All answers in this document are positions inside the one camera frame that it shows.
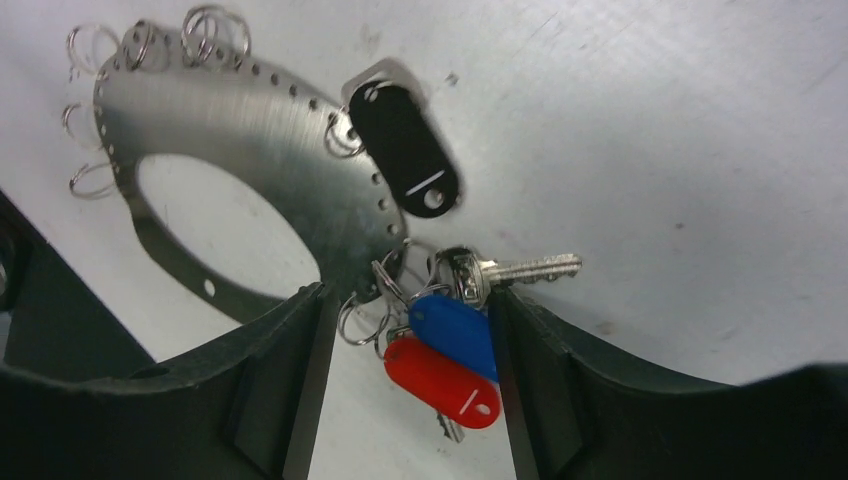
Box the red-headed key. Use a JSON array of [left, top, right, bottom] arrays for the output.
[[381, 327, 502, 443]]

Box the black-headed key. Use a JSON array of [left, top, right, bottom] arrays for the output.
[[341, 57, 462, 219]]

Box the blue-headed key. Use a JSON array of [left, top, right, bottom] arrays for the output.
[[408, 246, 583, 382]]

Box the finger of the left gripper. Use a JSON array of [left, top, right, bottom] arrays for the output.
[[1, 195, 156, 382]]

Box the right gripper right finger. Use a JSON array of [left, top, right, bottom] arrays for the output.
[[489, 287, 847, 479]]

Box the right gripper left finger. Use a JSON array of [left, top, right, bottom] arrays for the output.
[[1, 283, 332, 479]]

